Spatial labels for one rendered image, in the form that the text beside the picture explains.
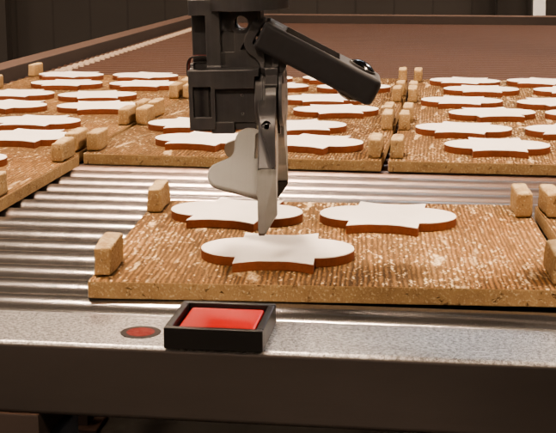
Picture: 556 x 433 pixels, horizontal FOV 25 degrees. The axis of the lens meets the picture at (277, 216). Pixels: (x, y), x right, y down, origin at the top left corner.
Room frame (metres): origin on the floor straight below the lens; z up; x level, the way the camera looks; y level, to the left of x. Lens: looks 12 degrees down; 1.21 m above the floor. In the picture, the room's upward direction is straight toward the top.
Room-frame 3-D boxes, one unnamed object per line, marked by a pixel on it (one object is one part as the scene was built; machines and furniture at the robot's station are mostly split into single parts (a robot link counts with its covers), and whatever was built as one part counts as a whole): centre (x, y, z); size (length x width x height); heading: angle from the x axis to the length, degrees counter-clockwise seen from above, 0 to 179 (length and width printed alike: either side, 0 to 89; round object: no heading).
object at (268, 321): (0.94, 0.04, 0.92); 0.08 x 0.08 x 0.02; 82
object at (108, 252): (1.07, 0.15, 0.95); 0.06 x 0.02 x 0.03; 176
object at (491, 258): (1.18, -0.06, 0.93); 0.41 x 0.35 x 0.02; 86
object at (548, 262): (1.04, -0.24, 0.95); 0.06 x 0.02 x 0.03; 176
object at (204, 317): (0.94, 0.04, 0.92); 0.06 x 0.06 x 0.01; 82
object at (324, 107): (2.20, -0.01, 0.94); 0.41 x 0.35 x 0.04; 82
